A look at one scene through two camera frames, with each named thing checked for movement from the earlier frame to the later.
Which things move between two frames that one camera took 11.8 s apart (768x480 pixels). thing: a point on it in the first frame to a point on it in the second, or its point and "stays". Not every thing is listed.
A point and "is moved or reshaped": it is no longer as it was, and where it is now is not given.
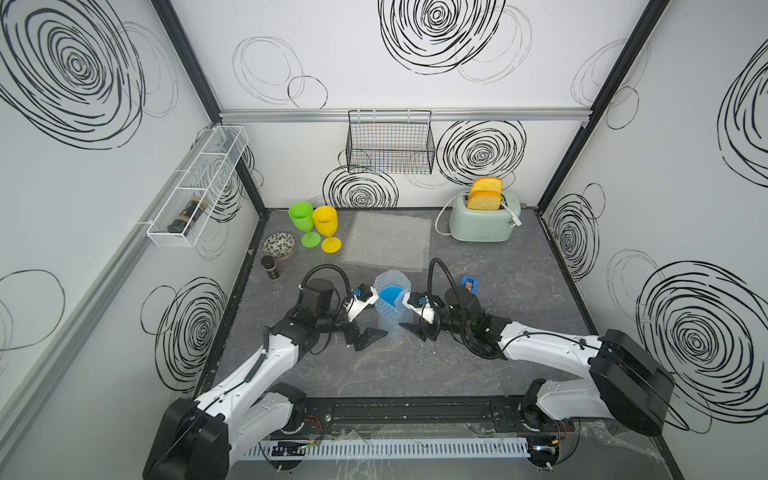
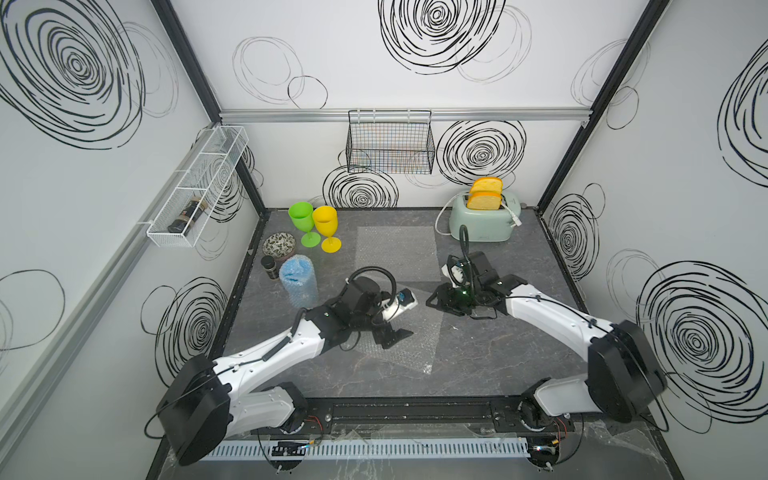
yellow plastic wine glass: (326, 221) stays
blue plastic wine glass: (389, 294) is moved or reshaped
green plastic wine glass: (302, 217) stays
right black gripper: (421, 330) to (442, 297)
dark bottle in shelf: (178, 225) stays
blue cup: (390, 317) to (298, 277)
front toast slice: (486, 200) stays
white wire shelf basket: (184, 217) stays
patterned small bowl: (281, 245) stays
